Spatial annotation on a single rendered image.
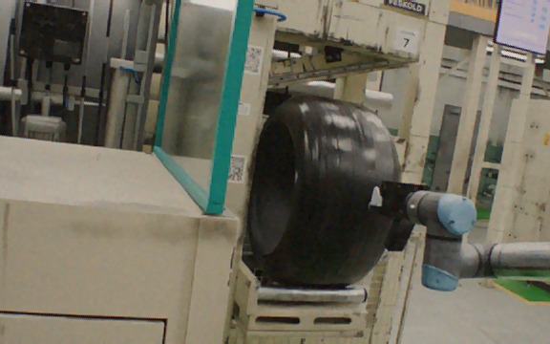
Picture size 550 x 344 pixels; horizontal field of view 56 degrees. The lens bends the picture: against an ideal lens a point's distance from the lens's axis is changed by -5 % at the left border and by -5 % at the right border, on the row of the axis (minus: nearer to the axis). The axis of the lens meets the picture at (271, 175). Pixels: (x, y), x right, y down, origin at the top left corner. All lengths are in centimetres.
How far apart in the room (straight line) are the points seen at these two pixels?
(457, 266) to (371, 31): 99
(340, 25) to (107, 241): 139
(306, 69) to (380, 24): 29
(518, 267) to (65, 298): 84
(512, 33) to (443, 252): 449
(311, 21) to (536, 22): 407
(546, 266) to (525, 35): 459
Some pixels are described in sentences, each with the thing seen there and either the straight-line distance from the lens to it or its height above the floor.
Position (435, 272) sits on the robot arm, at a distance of 112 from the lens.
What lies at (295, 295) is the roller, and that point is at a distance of 152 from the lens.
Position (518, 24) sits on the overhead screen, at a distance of 555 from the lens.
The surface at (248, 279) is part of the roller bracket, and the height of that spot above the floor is 95.
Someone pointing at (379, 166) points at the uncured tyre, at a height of 129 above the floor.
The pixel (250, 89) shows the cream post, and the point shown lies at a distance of 145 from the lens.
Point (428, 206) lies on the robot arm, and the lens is 113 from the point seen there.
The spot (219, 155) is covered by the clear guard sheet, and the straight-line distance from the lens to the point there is 58.
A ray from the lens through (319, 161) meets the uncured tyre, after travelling 136.
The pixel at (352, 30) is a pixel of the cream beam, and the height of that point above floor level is 169.
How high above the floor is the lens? 139
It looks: 7 degrees down
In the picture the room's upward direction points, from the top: 9 degrees clockwise
